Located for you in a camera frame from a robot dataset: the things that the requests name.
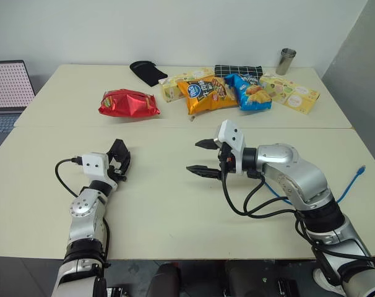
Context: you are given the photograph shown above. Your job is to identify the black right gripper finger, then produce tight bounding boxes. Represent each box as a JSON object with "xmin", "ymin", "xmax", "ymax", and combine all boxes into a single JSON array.
[
  {"xmin": 195, "ymin": 139, "xmax": 221, "ymax": 151},
  {"xmin": 186, "ymin": 165, "xmax": 222, "ymax": 181}
]

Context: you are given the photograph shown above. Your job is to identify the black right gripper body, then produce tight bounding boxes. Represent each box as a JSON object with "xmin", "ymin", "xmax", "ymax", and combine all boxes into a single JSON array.
[{"xmin": 217, "ymin": 140, "xmax": 240, "ymax": 182}]

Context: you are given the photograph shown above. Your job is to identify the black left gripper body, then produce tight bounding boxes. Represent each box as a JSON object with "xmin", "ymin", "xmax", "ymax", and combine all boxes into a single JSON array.
[{"xmin": 106, "ymin": 164, "xmax": 128, "ymax": 184}]

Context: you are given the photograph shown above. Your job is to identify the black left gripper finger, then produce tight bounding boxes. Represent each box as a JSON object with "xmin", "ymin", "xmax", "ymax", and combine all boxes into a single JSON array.
[
  {"xmin": 119, "ymin": 146, "xmax": 133, "ymax": 179},
  {"xmin": 106, "ymin": 139, "xmax": 127, "ymax": 162}
]

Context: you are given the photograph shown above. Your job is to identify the yellow box with torn flap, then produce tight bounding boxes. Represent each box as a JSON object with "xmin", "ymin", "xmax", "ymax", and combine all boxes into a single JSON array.
[{"xmin": 158, "ymin": 67, "xmax": 217, "ymax": 104}]

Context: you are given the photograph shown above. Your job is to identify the yellow printed carton box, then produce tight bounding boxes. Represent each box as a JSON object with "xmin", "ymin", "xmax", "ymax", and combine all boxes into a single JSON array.
[{"xmin": 259, "ymin": 72, "xmax": 321, "ymax": 116}]

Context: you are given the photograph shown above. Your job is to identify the red snack bag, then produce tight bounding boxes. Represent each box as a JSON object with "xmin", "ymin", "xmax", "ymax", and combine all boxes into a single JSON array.
[{"xmin": 97, "ymin": 88, "xmax": 162, "ymax": 119}]

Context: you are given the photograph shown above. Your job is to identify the orange chip bag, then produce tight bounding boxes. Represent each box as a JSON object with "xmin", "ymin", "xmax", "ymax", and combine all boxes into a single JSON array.
[{"xmin": 176, "ymin": 75, "xmax": 239, "ymax": 116}]

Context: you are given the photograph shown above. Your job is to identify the blue chip bag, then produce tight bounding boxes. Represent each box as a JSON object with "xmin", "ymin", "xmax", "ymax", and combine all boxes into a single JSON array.
[{"xmin": 223, "ymin": 73, "xmax": 273, "ymax": 113}]

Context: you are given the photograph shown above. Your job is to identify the black checked cloth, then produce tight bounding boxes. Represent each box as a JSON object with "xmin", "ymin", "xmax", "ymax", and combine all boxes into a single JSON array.
[{"xmin": 213, "ymin": 64, "xmax": 264, "ymax": 79}]

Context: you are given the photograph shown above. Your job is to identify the black fabric pouch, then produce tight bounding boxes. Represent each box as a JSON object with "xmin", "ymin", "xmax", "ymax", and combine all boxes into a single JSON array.
[{"xmin": 129, "ymin": 60, "xmax": 170, "ymax": 88}]

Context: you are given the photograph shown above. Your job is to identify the stainless steel cup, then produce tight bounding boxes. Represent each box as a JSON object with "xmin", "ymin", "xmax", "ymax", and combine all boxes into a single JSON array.
[{"xmin": 275, "ymin": 48, "xmax": 298, "ymax": 76}]

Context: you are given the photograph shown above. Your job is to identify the grey laptop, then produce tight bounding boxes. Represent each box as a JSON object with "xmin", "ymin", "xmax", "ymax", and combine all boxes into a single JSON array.
[{"xmin": 0, "ymin": 59, "xmax": 37, "ymax": 155}]

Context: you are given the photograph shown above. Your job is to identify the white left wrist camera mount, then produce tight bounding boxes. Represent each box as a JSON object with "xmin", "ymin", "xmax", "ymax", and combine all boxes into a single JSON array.
[{"xmin": 81, "ymin": 152, "xmax": 119, "ymax": 190}]

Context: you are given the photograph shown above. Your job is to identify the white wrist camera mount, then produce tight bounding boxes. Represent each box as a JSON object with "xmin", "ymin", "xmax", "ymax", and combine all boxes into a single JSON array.
[
  {"xmin": 214, "ymin": 119, "xmax": 247, "ymax": 174},
  {"xmin": 81, "ymin": 152, "xmax": 119, "ymax": 190}
]

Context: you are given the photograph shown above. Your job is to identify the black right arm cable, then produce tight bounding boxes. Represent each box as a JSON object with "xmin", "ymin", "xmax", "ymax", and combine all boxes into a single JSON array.
[{"xmin": 220, "ymin": 159, "xmax": 375, "ymax": 281}]

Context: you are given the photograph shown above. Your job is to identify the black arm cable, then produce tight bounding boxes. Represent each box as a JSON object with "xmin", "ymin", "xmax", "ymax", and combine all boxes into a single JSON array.
[
  {"xmin": 54, "ymin": 157, "xmax": 111, "ymax": 273},
  {"xmin": 220, "ymin": 159, "xmax": 375, "ymax": 281}
]

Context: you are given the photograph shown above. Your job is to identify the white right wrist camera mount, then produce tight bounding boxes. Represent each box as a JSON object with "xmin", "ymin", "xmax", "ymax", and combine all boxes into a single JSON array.
[{"xmin": 214, "ymin": 119, "xmax": 247, "ymax": 174}]

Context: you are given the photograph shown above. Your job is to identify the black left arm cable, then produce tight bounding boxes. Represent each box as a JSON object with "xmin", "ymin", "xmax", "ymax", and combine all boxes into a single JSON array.
[{"xmin": 54, "ymin": 157, "xmax": 111, "ymax": 273}]

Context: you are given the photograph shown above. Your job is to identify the blue Ethernet cable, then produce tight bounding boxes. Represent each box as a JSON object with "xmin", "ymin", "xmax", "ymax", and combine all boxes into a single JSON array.
[{"xmin": 264, "ymin": 165, "xmax": 367, "ymax": 205}]

